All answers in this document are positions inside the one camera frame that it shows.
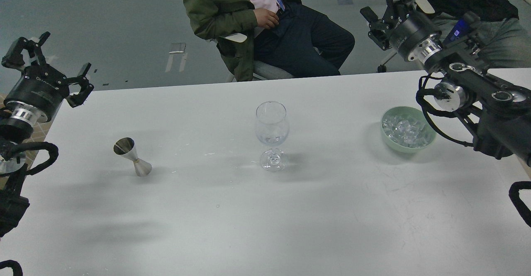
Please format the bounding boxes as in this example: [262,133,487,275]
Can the clear wine glass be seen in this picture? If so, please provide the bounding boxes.
[254,101,290,172]

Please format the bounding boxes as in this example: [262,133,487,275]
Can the seated person dark trousers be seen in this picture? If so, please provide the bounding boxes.
[183,0,356,82]

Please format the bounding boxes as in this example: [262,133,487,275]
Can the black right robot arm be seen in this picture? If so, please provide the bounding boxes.
[360,0,531,166]

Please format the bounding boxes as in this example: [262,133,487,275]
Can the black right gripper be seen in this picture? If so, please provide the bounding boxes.
[360,0,443,64]

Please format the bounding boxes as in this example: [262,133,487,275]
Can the person in grey jeans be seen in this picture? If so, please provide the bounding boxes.
[427,0,531,68]

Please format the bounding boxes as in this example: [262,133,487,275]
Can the steel cocktail jigger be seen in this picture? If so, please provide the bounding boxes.
[112,137,152,177]

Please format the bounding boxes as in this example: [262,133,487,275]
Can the beige checked sofa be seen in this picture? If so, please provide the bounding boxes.
[1,102,51,177]

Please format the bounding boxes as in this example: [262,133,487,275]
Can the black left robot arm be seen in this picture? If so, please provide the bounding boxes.
[0,32,94,236]

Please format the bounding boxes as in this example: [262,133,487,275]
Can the clear ice cubes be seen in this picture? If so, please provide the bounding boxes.
[382,115,434,149]

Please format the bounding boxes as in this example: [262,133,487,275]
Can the white office chair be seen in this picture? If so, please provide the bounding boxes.
[222,33,294,81]

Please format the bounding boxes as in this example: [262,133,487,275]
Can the green bowl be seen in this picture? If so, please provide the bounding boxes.
[380,106,437,154]

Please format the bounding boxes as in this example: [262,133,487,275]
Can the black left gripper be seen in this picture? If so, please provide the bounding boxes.
[1,32,94,124]

